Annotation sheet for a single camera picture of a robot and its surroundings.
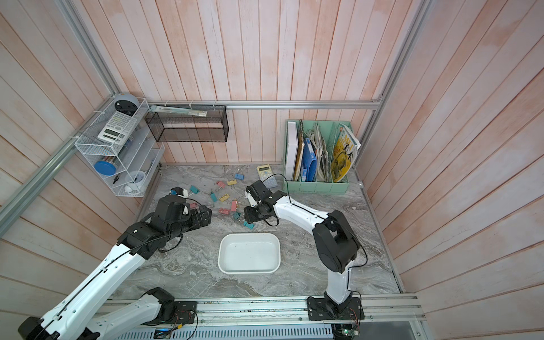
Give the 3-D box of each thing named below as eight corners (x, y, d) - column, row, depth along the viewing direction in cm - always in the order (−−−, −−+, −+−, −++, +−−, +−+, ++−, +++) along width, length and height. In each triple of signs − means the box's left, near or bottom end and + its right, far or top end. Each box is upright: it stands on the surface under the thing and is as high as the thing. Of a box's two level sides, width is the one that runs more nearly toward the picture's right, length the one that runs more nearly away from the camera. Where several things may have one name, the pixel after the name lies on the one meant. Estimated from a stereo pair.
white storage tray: (217, 276, 84) (214, 271, 79) (223, 239, 93) (220, 233, 88) (280, 276, 84) (281, 271, 79) (279, 239, 93) (280, 233, 88)
